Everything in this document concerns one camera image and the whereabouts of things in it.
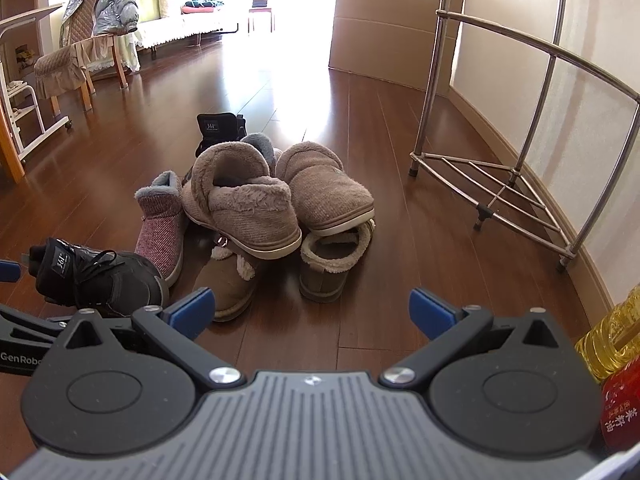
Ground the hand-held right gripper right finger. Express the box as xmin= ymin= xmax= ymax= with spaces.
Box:
xmin=379 ymin=287 xmax=574 ymax=391

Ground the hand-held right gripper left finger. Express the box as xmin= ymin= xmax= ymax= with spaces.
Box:
xmin=50 ymin=287 xmax=247 ymax=393

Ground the tan suede slipper cream lining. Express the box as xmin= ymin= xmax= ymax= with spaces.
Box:
xmin=298 ymin=219 xmax=377 ymax=304
xmin=192 ymin=232 xmax=261 ymax=323

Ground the pink knit slipper grey lining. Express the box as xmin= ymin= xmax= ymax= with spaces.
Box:
xmin=133 ymin=170 xmax=189 ymax=289
xmin=239 ymin=132 xmax=284 ymax=167

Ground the black lace-up sneaker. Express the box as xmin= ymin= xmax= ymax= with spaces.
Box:
xmin=194 ymin=112 xmax=249 ymax=159
xmin=28 ymin=238 xmax=170 ymax=319

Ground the brown fuzzy slipper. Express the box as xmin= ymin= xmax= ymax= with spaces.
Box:
xmin=274 ymin=141 xmax=376 ymax=235
xmin=180 ymin=141 xmax=303 ymax=261

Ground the wooden furniture leg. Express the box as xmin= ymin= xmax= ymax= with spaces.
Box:
xmin=0 ymin=109 xmax=26 ymax=184

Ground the white rolling side table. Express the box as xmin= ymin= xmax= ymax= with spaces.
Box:
xmin=0 ymin=3 xmax=74 ymax=163

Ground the yellow cooking oil bottle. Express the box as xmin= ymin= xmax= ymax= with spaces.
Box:
xmin=574 ymin=284 xmax=640 ymax=386

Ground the wooden chair with quilted cover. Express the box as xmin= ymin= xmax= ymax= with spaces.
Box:
xmin=33 ymin=0 xmax=141 ymax=112

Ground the steel corner rack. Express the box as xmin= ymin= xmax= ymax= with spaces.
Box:
xmin=409 ymin=0 xmax=640 ymax=274

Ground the silver puffer jacket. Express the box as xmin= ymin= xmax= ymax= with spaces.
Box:
xmin=59 ymin=0 xmax=140 ymax=47

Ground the sofa with cream cover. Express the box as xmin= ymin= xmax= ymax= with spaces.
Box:
xmin=134 ymin=0 xmax=242 ymax=61

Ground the flat cardboard sheet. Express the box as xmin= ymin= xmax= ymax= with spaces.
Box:
xmin=328 ymin=0 xmax=467 ymax=97

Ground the small wooden stool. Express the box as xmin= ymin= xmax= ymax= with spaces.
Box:
xmin=247 ymin=0 xmax=276 ymax=35

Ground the folded clothes pile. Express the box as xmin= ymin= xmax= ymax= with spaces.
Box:
xmin=180 ymin=0 xmax=227 ymax=14

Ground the cream pillow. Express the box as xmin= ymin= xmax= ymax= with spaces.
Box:
xmin=158 ymin=0 xmax=189 ymax=20

